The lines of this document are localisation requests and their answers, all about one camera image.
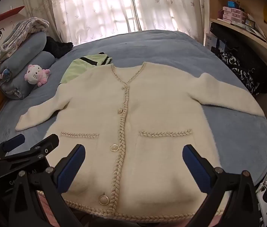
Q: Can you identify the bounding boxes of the light green garment black stripes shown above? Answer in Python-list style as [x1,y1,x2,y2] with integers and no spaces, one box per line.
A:
[60,52,113,85]

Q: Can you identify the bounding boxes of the blue pillow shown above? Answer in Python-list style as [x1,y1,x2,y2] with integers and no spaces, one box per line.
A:
[0,31,48,74]
[0,51,56,100]

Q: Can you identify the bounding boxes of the black and white clothes pile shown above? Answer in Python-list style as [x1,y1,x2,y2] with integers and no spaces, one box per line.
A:
[210,22,267,95]

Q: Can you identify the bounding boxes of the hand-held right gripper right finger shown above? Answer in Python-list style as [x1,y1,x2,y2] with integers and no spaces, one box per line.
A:
[182,144,260,227]

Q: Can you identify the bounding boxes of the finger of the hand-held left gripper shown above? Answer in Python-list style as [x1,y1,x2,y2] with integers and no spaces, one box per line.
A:
[0,134,60,165]
[0,134,25,156]

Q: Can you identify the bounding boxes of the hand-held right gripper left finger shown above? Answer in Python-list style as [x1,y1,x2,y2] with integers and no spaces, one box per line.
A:
[8,144,87,227]

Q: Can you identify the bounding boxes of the white patterned folded blanket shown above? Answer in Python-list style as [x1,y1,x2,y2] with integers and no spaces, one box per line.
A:
[0,17,50,65]

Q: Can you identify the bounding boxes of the black fluffy cloth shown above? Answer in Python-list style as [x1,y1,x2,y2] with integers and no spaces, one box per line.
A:
[42,36,74,58]

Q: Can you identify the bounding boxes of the blue bed blanket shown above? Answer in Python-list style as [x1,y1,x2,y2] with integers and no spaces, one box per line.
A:
[0,30,267,187]

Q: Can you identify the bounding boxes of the black white patterned cloth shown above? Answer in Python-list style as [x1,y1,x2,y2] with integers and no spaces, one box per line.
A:
[220,51,262,95]

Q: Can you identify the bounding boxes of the stack of pink boxes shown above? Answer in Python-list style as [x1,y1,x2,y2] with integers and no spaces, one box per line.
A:
[222,6,248,24]

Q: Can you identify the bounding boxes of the cream fluffy cardigan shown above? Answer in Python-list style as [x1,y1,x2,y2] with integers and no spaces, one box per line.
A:
[15,62,265,218]

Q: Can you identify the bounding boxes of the white cardboard box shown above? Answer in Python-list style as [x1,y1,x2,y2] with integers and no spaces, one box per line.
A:
[205,33,219,50]

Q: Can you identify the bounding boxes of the white leaf print curtain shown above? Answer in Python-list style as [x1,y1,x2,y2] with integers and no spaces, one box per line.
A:
[21,0,140,46]
[130,0,211,45]

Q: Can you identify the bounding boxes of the red wall shelf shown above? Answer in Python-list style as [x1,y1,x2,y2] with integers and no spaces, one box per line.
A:
[0,5,25,32]

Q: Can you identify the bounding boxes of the pink white plush cat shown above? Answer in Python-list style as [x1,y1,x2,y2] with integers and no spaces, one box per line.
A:
[24,64,51,87]

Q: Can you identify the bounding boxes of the stack of books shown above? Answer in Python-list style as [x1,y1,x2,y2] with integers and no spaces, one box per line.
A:
[244,13,267,43]

